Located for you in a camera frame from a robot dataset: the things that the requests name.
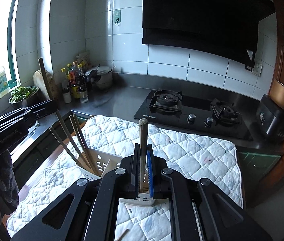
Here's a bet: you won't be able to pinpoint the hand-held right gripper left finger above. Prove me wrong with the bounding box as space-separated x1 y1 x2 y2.
12 144 143 241

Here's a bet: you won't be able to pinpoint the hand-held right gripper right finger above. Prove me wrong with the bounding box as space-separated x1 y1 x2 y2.
146 144 273 241

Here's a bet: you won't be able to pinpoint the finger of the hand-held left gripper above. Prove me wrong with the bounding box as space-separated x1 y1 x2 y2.
0 115 36 137
0 100 58 131

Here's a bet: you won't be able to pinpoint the slim wooden chopstick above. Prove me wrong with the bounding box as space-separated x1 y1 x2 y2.
117 228 130 241
38 58 95 176
138 119 149 194

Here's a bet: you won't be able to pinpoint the white plastic utensil holder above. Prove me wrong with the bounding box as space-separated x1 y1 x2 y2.
75 148 157 208

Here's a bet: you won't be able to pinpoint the bunch of wooden chopsticks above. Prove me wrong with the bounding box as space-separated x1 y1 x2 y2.
49 114 112 179

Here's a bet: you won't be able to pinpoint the person's left forearm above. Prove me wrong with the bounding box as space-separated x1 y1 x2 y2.
0 150 20 212

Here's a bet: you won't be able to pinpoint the metal bowl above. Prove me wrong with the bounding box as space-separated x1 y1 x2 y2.
8 86 40 109

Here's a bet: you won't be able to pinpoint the round wooden cutting board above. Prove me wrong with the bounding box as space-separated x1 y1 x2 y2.
33 69 57 101

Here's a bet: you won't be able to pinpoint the small white jar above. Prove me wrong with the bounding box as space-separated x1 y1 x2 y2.
62 88 72 104

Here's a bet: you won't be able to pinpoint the green leafy vegetables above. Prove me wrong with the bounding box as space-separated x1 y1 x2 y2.
10 86 38 103

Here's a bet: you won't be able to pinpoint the yellow cap oil bottle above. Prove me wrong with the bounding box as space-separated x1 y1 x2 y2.
61 68 69 91

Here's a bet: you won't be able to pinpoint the large dark soy sauce bottle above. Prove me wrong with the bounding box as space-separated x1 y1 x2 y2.
69 61 85 99

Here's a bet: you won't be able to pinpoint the small glass jar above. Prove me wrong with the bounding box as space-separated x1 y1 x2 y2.
79 85 89 103

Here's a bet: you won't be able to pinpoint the white plastic jug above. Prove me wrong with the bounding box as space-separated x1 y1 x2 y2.
0 66 9 97

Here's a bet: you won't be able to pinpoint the white quilted cloth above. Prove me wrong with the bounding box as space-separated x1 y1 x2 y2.
7 115 244 241

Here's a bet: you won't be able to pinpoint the metal pressure cooker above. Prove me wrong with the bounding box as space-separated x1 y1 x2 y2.
85 65 116 91

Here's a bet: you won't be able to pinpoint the beige carton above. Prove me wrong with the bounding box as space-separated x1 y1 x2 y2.
78 50 91 67

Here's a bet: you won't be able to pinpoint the black gas stove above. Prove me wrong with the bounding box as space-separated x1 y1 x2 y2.
133 88 254 141

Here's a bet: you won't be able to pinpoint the dark kitchen counter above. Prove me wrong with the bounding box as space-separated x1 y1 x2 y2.
0 71 284 156

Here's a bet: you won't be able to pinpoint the black kitchen appliance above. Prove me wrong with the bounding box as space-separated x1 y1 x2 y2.
256 94 284 144

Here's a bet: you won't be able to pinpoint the copper bowl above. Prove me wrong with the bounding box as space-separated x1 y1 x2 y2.
268 78 284 110

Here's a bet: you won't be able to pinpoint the black range hood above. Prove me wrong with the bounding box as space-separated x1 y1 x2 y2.
132 0 276 65

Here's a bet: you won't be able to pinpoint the green wall hook sticker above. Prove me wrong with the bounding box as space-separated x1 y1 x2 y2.
113 9 121 27

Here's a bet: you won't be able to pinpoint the white wall socket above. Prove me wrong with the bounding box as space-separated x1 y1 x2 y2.
244 62 263 77

